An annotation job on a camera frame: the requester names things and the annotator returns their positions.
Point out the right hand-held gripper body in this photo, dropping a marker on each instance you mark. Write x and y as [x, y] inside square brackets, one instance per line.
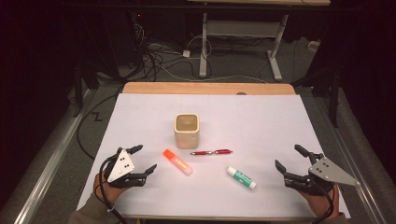
[327, 172]

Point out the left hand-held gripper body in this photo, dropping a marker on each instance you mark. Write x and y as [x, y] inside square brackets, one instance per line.
[120, 165]

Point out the orange highlighter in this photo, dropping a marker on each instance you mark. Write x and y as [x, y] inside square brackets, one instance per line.
[177, 161]

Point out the person's left hand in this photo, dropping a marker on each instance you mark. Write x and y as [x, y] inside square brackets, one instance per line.
[107, 191]

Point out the person's right hand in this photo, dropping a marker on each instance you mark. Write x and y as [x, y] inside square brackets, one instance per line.
[320, 203]

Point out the green and white glue stick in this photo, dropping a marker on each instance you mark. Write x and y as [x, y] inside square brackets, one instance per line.
[243, 178]

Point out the beige square pen holder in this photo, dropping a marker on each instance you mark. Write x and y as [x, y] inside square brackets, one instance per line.
[186, 137]

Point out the black metal stand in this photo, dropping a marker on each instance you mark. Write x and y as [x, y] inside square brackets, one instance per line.
[78, 90]
[333, 99]

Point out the red ballpoint pen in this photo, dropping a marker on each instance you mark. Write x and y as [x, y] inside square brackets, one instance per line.
[218, 152]

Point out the wooden table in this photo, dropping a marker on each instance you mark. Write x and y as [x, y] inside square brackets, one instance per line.
[202, 88]

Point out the white box on floor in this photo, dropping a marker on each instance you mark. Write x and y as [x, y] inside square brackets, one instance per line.
[313, 46]

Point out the white power adapter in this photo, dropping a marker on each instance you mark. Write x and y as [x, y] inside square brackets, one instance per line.
[186, 53]

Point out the aluminium rail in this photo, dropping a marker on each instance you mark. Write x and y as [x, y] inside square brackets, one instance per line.
[351, 155]
[53, 155]

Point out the white desk frame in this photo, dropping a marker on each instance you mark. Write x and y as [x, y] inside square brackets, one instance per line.
[243, 28]

